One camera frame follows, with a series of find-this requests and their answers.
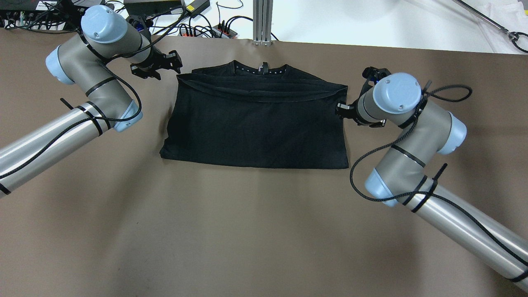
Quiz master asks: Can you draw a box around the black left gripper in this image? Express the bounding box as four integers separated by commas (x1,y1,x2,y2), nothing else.
130,49,183,80

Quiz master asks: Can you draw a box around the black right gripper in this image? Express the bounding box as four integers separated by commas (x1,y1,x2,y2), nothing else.
335,99,387,128

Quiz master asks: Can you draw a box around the black graphic t-shirt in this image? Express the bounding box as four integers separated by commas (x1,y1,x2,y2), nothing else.
160,61,349,170

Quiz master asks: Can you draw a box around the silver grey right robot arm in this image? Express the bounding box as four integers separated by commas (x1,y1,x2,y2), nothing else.
335,68,527,291

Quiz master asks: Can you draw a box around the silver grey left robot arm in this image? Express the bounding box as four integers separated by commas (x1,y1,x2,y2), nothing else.
1,5,183,197

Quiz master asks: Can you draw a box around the black power adapter yellow label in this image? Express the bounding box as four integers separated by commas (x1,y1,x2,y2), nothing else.
180,0,210,19

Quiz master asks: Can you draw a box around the grey orange power strip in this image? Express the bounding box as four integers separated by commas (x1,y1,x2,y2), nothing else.
177,24,239,39

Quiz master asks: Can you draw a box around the black power supply box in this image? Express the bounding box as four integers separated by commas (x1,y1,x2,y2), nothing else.
123,0,184,16

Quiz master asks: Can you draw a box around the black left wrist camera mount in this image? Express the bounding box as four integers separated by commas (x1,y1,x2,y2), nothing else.
125,15,153,40

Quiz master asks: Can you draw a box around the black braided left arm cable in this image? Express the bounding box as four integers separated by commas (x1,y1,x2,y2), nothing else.
0,8,194,182

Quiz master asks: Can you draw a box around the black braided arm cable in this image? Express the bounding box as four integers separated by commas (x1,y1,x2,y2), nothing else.
350,81,528,269
0,8,194,182

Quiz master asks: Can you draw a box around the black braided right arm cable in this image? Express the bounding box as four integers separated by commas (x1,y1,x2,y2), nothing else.
350,81,528,269

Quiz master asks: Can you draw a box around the aluminium profile post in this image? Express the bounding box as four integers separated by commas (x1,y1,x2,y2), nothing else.
252,0,273,46

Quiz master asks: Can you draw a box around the black electronics box with cables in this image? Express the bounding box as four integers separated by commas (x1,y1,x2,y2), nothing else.
0,0,113,32

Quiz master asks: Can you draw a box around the metal rod with ring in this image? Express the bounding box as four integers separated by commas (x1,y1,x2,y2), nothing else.
454,0,528,53

